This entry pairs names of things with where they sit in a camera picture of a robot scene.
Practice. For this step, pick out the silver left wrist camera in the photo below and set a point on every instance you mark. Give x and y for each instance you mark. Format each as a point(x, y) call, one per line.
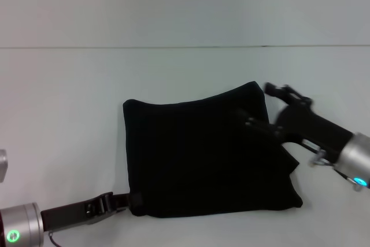
point(3, 166)

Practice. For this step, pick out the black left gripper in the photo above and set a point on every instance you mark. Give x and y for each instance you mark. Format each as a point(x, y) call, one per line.
point(72, 212)

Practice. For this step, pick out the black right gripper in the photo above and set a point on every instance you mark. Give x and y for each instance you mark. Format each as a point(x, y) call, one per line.
point(315, 125)

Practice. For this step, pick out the black shirt with FREE print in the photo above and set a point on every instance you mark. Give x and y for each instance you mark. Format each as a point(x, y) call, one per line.
point(202, 148)

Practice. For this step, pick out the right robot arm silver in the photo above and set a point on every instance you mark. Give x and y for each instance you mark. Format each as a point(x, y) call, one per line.
point(357, 160)

